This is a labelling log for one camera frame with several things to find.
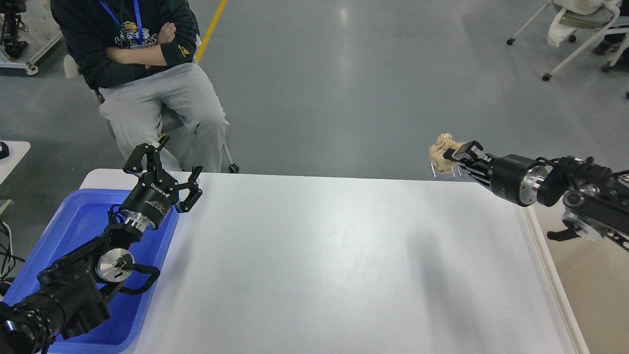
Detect white cart with equipment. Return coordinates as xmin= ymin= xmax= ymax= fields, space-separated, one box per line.
xmin=0 ymin=0 xmax=61 ymax=75

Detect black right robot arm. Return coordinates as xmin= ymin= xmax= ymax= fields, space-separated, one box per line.
xmin=442 ymin=141 xmax=629 ymax=250

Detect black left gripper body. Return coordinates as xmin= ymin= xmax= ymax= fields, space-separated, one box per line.
xmin=119 ymin=171 xmax=179 ymax=230

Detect black cables at left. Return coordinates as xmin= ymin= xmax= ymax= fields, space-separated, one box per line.
xmin=0 ymin=219 xmax=25 ymax=295

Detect white side table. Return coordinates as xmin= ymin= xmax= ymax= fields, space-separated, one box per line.
xmin=0 ymin=140 xmax=31 ymax=184

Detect blue plastic bin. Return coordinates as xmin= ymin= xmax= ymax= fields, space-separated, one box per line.
xmin=4 ymin=189 xmax=179 ymax=354

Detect left metal floor plate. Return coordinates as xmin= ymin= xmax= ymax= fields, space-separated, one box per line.
xmin=430 ymin=163 xmax=457 ymax=179

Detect seated person dark hoodie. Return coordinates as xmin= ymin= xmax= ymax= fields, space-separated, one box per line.
xmin=50 ymin=0 xmax=229 ymax=173

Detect white chair under person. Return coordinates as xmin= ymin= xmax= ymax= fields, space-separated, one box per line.
xmin=63 ymin=54 xmax=240 ymax=174

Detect beige plastic bin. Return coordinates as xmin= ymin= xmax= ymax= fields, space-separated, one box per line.
xmin=524 ymin=205 xmax=629 ymax=354

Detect beige paper ball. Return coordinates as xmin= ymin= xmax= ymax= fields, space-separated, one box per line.
xmin=429 ymin=134 xmax=465 ymax=174

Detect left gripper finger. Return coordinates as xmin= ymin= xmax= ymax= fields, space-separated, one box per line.
xmin=174 ymin=166 xmax=203 ymax=213
xmin=123 ymin=135 xmax=170 ymax=176

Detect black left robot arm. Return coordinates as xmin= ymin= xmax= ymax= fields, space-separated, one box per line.
xmin=1 ymin=134 xmax=202 ymax=354

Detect white rolling chair frame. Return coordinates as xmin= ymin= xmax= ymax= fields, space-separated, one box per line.
xmin=506 ymin=0 xmax=628 ymax=82

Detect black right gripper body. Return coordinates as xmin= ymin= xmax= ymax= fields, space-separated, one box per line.
xmin=489 ymin=154 xmax=549 ymax=207

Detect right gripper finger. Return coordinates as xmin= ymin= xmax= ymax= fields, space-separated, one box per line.
xmin=458 ymin=163 xmax=493 ymax=187
xmin=443 ymin=141 xmax=494 ymax=163

